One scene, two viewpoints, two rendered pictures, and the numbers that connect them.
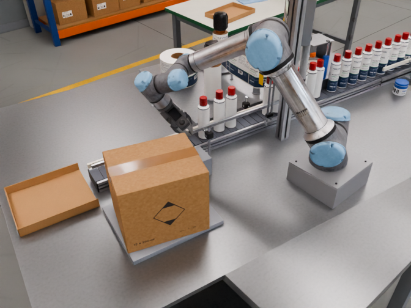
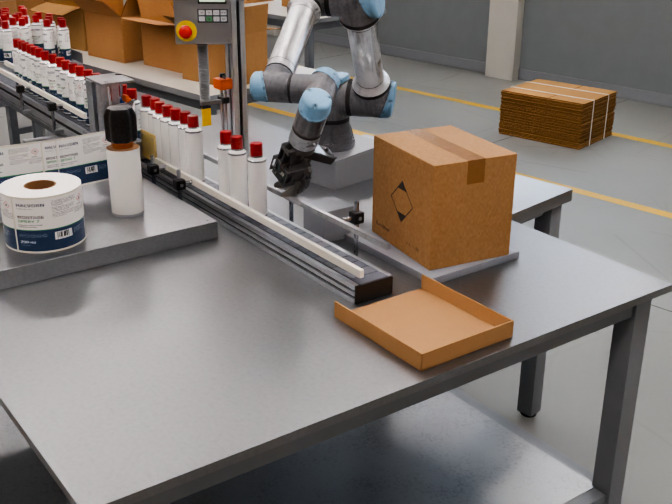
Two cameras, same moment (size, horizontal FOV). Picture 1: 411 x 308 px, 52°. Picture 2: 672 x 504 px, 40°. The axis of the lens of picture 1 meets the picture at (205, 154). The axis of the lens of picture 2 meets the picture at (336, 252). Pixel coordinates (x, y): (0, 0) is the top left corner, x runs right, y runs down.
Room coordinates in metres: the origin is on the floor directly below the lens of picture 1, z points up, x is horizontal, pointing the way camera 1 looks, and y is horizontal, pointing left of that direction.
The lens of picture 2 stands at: (1.56, 2.41, 1.77)
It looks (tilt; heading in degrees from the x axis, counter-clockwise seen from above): 23 degrees down; 265
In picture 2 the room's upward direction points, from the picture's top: straight up
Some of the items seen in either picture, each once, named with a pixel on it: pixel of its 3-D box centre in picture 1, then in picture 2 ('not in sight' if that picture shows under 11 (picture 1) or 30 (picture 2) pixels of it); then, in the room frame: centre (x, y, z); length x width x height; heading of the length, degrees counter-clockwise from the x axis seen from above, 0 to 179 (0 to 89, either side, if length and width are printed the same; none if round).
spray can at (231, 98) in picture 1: (230, 107); (227, 166); (1.63, -0.12, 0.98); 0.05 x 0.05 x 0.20
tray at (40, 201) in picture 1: (51, 197); (422, 318); (1.20, 0.61, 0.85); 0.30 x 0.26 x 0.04; 120
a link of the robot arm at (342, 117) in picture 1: (332, 125); (333, 95); (1.30, -0.48, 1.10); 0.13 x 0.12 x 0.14; 160
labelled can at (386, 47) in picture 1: (384, 55); (90, 97); (2.14, -0.99, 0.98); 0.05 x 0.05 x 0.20
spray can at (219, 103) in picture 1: (219, 110); (237, 172); (1.60, -0.06, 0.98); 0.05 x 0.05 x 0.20
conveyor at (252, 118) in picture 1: (255, 120); (205, 193); (1.71, -0.25, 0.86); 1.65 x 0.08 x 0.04; 120
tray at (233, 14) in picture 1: (230, 12); not in sight; (3.34, -0.21, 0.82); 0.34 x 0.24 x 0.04; 136
